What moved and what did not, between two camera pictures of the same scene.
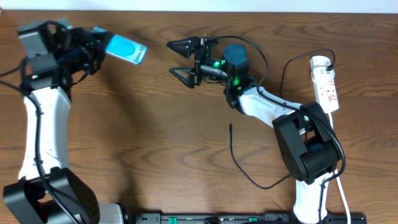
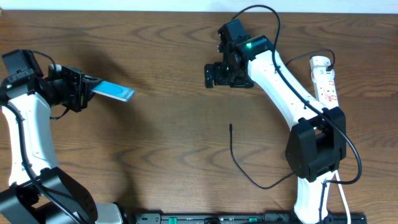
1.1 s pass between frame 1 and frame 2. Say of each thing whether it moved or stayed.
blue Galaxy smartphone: moved
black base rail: stayed
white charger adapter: stayed
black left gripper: moved
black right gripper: moved
